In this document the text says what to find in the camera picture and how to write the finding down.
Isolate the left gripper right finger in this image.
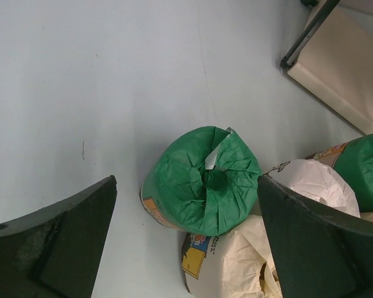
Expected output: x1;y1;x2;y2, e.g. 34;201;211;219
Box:
257;176;373;297

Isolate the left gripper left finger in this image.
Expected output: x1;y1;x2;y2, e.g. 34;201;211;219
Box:
0;176;117;297

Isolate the white paper roll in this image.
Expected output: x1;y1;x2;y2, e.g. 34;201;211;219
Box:
266;159;360;218

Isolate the green roll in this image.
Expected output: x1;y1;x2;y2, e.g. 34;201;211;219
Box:
306;134;373;212
140;126;262;236

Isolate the beige three-tier shelf rack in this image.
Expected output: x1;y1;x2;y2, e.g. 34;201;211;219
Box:
280;1;373;134

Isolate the cream wrapped paper roll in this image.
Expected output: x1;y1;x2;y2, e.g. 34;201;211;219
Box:
182;215;282;297

